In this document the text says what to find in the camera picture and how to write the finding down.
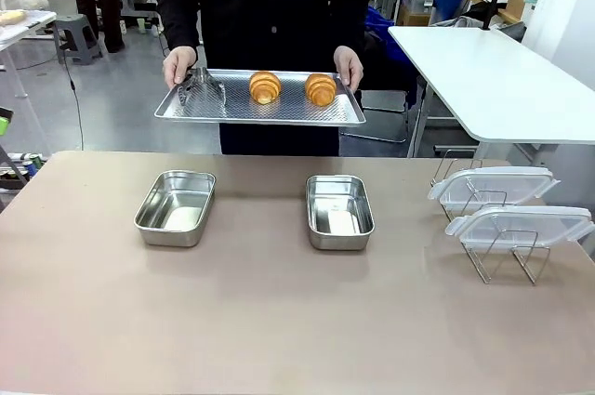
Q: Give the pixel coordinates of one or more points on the grey plastic stool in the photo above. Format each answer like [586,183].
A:
[79,37]

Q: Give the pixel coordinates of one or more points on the person right hand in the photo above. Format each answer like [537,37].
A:
[179,65]

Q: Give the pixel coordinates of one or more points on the pale bread loaf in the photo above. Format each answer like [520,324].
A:
[11,17]

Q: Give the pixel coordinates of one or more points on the golden brown croissant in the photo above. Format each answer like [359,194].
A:
[265,87]
[320,89]

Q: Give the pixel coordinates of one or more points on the person right forearm black sleeve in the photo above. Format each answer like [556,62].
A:
[179,18]

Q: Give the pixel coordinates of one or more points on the stainless steel rectangular container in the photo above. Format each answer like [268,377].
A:
[175,214]
[340,211]

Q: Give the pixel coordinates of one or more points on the silver metal tongs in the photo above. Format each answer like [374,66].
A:
[204,88]

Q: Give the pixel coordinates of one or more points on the blue drink can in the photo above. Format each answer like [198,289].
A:
[29,168]

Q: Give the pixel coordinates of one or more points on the large white table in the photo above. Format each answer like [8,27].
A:
[502,79]

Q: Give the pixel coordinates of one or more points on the person left forearm black sleeve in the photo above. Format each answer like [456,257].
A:
[355,14]

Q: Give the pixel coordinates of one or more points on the metal frame chair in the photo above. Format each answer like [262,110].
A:
[386,102]

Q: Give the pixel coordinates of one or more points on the dark blue jacket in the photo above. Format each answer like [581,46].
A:
[381,37]

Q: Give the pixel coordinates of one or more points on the silver perforated metal tray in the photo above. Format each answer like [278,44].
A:
[288,109]

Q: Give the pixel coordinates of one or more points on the green drink can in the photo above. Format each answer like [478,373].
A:
[37,162]

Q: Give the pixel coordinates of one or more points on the person black clothed torso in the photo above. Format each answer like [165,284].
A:
[269,9]

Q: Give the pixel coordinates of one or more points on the person left hand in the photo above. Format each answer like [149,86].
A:
[348,67]

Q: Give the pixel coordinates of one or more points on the clear plastic container lid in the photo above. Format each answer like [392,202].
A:
[525,223]
[493,186]

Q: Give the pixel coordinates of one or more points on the small white side table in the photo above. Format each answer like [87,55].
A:
[28,28]

